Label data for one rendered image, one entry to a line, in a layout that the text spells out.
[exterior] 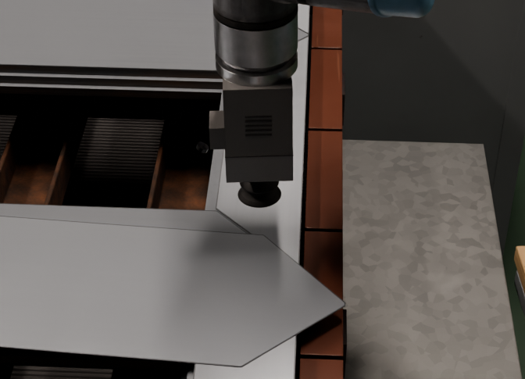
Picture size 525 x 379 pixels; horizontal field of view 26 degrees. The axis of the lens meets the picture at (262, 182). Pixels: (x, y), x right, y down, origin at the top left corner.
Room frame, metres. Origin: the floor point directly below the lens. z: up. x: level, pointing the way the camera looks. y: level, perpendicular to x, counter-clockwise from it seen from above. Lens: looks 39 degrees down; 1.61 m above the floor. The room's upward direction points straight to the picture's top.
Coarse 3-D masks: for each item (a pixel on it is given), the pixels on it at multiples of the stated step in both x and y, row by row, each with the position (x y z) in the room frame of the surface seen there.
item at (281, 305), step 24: (264, 240) 0.86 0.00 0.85; (264, 264) 0.83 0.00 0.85; (288, 264) 0.83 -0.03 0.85; (264, 288) 0.79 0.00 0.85; (288, 288) 0.79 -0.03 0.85; (312, 288) 0.79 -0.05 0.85; (264, 312) 0.76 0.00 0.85; (288, 312) 0.76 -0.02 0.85; (264, 336) 0.73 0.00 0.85; (288, 336) 0.73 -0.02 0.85; (240, 360) 0.70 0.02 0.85
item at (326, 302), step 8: (320, 288) 0.79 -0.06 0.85; (328, 288) 0.79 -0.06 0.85; (320, 296) 0.78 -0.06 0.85; (328, 296) 0.78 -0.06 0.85; (336, 296) 0.78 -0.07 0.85; (320, 304) 0.77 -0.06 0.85; (328, 304) 0.77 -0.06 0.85; (336, 304) 0.77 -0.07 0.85; (344, 304) 0.77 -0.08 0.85; (312, 312) 0.76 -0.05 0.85; (320, 312) 0.76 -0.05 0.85; (328, 312) 0.76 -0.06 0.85; (312, 320) 0.75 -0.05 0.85
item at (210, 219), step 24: (0, 72) 1.19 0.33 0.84; (24, 72) 1.19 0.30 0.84; (48, 72) 1.19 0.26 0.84; (72, 72) 1.19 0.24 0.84; (96, 72) 1.18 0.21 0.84; (120, 72) 1.18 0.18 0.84; (144, 72) 1.18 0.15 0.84; (168, 72) 1.18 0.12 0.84; (192, 72) 1.18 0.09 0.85; (216, 72) 1.18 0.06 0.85; (120, 96) 1.17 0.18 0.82; (144, 96) 1.17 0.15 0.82; (168, 96) 1.17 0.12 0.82; (192, 96) 1.16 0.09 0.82; (216, 96) 1.16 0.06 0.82; (216, 168) 1.00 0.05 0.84; (216, 192) 0.95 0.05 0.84; (24, 216) 0.90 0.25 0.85; (48, 216) 0.90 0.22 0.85; (72, 216) 0.90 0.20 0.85; (96, 216) 0.90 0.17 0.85; (120, 216) 0.90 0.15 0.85; (144, 216) 0.90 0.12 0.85; (168, 216) 0.90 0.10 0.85; (192, 216) 0.90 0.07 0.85; (216, 216) 0.90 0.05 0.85; (0, 360) 0.73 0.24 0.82; (24, 360) 0.73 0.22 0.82; (48, 360) 0.72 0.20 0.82; (72, 360) 0.72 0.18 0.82; (96, 360) 0.72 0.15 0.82; (120, 360) 0.72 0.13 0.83; (144, 360) 0.72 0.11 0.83
